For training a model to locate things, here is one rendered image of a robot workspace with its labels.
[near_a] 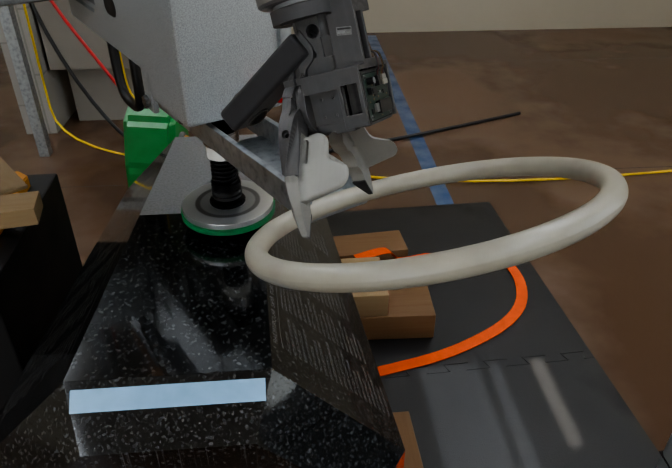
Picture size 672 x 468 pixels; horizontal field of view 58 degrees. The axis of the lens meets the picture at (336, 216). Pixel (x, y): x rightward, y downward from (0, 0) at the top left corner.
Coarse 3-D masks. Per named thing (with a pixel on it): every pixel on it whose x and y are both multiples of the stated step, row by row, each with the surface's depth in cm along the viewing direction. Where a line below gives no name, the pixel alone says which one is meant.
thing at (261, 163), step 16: (144, 96) 140; (192, 128) 129; (208, 128) 121; (256, 128) 128; (272, 128) 122; (208, 144) 124; (224, 144) 116; (240, 144) 123; (256, 144) 123; (272, 144) 123; (240, 160) 112; (256, 160) 107; (272, 160) 117; (336, 160) 106; (256, 176) 108; (272, 176) 103; (272, 192) 105; (288, 208) 101
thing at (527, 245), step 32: (512, 160) 94; (544, 160) 89; (576, 160) 83; (352, 192) 100; (384, 192) 101; (608, 192) 65; (288, 224) 90; (544, 224) 59; (576, 224) 59; (256, 256) 72; (416, 256) 58; (448, 256) 57; (480, 256) 57; (512, 256) 57; (320, 288) 62; (352, 288) 60; (384, 288) 59
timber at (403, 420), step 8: (400, 416) 186; (408, 416) 186; (400, 424) 184; (408, 424) 184; (400, 432) 181; (408, 432) 181; (408, 440) 179; (408, 448) 177; (416, 448) 177; (408, 456) 174; (416, 456) 174; (408, 464) 172; (416, 464) 172
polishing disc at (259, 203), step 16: (192, 192) 146; (208, 192) 146; (256, 192) 146; (192, 208) 139; (208, 208) 139; (240, 208) 139; (256, 208) 139; (208, 224) 134; (224, 224) 133; (240, 224) 134
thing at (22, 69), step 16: (0, 16) 325; (64, 16) 319; (16, 32) 332; (48, 32) 339; (16, 48) 335; (16, 64) 339; (64, 64) 345; (32, 80) 349; (112, 80) 330; (32, 96) 349; (48, 96) 365; (32, 112) 354; (32, 128) 360; (64, 128) 368; (448, 128) 402; (48, 144) 369
